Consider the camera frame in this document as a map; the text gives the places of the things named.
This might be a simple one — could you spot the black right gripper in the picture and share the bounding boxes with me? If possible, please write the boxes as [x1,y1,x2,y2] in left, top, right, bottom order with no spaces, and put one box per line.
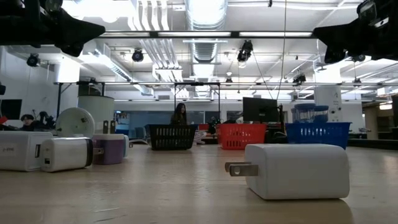
[313,12,385,65]

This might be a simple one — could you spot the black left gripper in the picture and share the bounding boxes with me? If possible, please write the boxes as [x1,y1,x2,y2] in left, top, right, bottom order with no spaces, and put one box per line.
[37,9,106,57]

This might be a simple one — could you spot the white round column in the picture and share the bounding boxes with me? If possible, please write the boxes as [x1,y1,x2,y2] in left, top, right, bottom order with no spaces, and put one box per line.
[313,85,343,123]

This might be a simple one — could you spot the round white disc charger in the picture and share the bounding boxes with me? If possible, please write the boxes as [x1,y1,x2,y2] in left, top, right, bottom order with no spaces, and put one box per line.
[55,95,116,138]

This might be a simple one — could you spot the person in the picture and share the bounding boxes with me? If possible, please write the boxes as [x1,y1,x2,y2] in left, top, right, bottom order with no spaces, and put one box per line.
[169,102,188,126]
[19,113,37,132]

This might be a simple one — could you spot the blue plastic basket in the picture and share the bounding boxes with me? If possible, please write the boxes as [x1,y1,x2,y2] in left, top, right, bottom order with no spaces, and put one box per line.
[285,121,352,150]

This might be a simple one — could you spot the black overhead light bar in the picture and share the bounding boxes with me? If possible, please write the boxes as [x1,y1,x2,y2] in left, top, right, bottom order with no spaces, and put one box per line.
[98,30,315,39]

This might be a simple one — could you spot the black computer monitor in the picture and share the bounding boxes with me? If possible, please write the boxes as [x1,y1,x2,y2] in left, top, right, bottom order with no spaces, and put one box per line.
[242,96,279,124]

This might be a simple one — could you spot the red plastic basket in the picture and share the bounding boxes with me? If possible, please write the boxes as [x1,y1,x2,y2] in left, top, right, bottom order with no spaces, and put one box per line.
[217,123,269,151]

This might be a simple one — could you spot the black plastic basket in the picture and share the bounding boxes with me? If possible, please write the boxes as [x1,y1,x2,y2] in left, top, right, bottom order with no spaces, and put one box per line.
[146,124,199,151]

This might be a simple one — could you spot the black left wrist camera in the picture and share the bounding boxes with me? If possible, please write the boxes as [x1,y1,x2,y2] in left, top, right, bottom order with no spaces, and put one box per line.
[43,0,65,12]

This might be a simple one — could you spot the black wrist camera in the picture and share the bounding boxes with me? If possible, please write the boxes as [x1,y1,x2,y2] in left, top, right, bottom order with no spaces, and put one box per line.
[356,0,389,28]
[43,0,65,12]

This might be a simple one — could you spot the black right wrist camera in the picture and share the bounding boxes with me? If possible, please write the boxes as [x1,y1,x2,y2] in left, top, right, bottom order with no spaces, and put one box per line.
[356,0,389,28]

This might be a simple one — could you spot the black background rig frame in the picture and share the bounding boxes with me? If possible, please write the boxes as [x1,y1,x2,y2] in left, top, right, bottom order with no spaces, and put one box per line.
[54,81,221,125]

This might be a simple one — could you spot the black overhead camera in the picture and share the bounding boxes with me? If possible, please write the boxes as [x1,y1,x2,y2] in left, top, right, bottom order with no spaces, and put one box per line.
[236,39,254,63]

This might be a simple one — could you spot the black wall screen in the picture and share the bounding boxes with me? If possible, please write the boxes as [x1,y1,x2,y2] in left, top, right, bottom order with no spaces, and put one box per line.
[0,98,23,121]

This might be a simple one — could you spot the purple and white wall charger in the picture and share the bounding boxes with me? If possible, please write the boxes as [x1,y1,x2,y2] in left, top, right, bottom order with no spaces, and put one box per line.
[91,119,126,166]

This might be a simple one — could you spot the white wall charger black end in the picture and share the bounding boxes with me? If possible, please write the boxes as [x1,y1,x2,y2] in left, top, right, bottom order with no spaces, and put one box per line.
[39,137,105,173]

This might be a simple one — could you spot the silver ceiling air duct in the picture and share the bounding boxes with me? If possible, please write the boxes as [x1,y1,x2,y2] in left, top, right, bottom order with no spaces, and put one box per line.
[183,0,229,65]

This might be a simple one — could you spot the white labelled wall charger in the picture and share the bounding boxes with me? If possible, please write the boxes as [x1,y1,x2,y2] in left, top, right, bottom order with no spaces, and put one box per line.
[0,130,53,172]

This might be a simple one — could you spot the white cube wall charger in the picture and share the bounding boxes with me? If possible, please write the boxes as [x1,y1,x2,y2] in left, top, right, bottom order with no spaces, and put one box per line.
[224,143,351,200]

